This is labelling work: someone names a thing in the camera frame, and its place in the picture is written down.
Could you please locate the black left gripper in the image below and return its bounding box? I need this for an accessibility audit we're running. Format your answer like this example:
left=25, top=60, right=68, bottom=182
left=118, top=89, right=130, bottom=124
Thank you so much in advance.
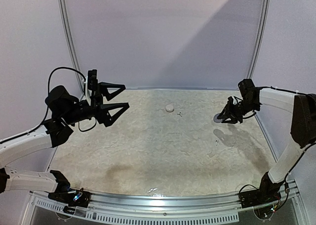
left=62, top=82, right=129, bottom=126

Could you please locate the blue earbud charging case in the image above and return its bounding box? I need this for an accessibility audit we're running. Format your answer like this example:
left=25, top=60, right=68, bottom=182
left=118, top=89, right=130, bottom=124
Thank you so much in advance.
left=213, top=113, right=223, bottom=123

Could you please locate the white round case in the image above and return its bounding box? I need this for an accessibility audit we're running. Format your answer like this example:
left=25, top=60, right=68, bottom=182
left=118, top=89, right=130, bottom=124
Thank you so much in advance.
left=165, top=104, right=174, bottom=113

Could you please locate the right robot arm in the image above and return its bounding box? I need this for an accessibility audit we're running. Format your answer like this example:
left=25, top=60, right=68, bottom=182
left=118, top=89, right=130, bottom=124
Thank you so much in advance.
left=214, top=79, right=316, bottom=203

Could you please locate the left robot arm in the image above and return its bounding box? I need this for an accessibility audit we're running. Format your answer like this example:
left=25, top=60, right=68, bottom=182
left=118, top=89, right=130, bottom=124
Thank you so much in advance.
left=0, top=80, right=129, bottom=202

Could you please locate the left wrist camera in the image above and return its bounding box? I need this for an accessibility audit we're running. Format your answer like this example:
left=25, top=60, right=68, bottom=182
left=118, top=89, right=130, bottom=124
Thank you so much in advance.
left=83, top=69, right=98, bottom=106

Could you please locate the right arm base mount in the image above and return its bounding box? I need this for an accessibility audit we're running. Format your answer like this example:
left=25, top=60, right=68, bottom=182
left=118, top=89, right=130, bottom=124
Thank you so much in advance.
left=238, top=184, right=281, bottom=208

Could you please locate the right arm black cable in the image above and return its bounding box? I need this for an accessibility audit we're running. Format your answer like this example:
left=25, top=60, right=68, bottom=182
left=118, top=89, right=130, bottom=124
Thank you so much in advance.
left=237, top=85, right=316, bottom=206

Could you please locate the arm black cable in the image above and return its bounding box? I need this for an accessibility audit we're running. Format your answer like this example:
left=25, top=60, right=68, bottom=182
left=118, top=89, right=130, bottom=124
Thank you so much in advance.
left=237, top=85, right=316, bottom=206
left=0, top=66, right=98, bottom=141

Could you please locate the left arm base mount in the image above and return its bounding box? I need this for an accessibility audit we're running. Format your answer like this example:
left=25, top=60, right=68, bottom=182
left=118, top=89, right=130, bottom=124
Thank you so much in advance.
left=48, top=186, right=91, bottom=208

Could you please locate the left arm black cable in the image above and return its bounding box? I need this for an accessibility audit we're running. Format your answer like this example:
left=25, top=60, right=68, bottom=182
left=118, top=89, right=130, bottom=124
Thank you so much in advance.
left=0, top=66, right=98, bottom=141

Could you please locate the left aluminium corner post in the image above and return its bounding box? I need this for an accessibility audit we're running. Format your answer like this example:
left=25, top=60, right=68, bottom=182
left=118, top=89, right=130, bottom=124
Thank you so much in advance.
left=56, top=0, right=86, bottom=93

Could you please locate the aluminium corner post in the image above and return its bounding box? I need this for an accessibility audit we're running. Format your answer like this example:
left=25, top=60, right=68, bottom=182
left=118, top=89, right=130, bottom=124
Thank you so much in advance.
left=56, top=0, right=86, bottom=93
left=241, top=0, right=272, bottom=93

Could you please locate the aluminium front rail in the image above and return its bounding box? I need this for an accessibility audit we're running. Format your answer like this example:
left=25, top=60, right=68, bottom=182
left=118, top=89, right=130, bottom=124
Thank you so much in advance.
left=23, top=180, right=308, bottom=225

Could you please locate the right aluminium corner post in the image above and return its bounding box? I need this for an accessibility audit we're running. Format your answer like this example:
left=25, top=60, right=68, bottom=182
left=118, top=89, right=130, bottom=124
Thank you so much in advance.
left=241, top=0, right=272, bottom=93

